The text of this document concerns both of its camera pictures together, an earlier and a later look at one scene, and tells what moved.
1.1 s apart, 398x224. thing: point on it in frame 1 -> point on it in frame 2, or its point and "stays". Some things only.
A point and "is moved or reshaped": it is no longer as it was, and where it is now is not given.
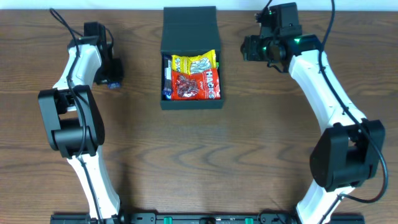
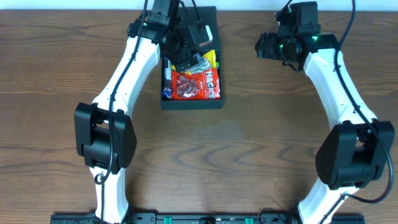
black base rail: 203,218 stays
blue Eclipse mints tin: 114,85 is moved or reshaped
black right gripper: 249,48 -> 263,45
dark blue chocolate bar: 166,76 stays
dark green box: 188,31 stays
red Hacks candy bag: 195,86 stays
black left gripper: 112,73 -> 186,62
